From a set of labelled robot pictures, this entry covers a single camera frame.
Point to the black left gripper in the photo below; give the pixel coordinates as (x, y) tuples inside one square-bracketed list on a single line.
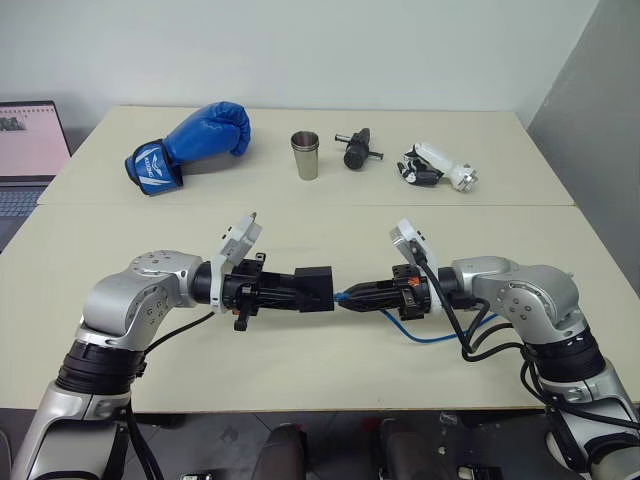
[(247, 287)]

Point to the stainless steel cup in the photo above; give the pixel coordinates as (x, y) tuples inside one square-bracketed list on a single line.
[(305, 165), (305, 136), (305, 146)]

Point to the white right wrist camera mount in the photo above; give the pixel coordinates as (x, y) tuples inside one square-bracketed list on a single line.
[(407, 232)]

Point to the blue boxing glove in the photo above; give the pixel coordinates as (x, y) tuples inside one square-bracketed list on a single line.
[(205, 132)]

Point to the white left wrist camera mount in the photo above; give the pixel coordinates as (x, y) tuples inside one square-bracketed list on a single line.
[(242, 240)]

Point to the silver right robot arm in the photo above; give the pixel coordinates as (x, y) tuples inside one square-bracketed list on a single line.
[(530, 295)]

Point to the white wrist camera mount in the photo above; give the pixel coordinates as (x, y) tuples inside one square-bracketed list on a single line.
[(407, 232), (242, 240)]

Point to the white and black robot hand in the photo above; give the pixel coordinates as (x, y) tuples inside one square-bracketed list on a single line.
[(440, 160)]

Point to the black cylindrical tool with crossbar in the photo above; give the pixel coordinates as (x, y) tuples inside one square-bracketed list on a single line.
[(356, 150)]

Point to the small black box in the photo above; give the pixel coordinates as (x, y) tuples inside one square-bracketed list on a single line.
[(315, 282)]

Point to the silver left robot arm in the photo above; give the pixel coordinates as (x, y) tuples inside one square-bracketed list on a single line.
[(130, 295)]

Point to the grey laptop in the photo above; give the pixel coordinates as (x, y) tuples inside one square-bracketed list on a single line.
[(30, 145)]

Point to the dark rounded shape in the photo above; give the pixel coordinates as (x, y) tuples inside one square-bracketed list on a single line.
[(287, 450)]

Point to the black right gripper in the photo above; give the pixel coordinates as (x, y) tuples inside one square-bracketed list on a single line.
[(412, 295)]

